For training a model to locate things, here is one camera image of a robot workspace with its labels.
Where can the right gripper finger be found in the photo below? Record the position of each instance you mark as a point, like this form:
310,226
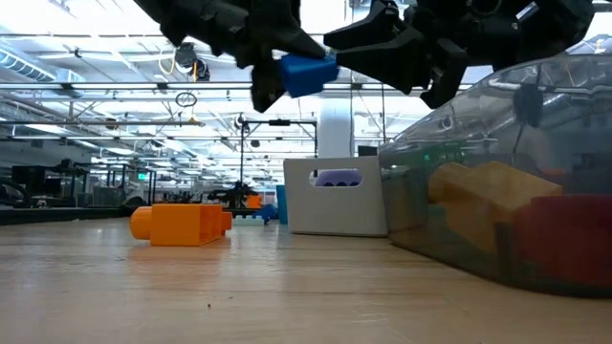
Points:
373,26
392,59

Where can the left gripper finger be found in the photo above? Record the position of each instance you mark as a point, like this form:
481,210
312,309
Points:
267,88
299,45

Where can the blue toy brick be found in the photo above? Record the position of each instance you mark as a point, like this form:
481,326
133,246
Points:
306,76
265,213

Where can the large green peg block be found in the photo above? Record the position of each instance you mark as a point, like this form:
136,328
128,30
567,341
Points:
430,156

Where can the light cyan toy brick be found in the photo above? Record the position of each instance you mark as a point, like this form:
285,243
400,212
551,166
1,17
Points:
247,221

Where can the white plastic bin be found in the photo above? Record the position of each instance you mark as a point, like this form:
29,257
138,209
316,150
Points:
334,215

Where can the large orange peg block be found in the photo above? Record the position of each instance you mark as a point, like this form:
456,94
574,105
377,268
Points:
181,224

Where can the orange toy brick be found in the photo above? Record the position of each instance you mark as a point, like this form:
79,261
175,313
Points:
487,196

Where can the red toy brick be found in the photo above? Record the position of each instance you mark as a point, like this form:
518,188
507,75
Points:
569,239

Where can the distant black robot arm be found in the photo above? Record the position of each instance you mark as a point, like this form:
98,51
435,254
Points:
232,196

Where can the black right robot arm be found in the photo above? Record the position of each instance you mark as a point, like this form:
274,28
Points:
554,28

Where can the white square pillar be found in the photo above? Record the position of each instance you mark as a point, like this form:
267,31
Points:
336,129

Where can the black perforated computer case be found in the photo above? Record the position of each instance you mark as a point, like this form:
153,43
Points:
367,151

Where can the distant orange box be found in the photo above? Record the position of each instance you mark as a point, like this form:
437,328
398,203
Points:
254,200

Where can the teal plastic bin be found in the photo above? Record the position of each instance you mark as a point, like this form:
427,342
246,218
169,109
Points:
282,205

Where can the grey translucent plastic bin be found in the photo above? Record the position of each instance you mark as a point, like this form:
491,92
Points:
574,134

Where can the distant dark workstations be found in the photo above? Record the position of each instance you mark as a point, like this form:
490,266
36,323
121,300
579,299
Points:
28,181

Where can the distant black rig frame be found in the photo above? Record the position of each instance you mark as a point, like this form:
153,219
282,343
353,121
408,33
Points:
278,123

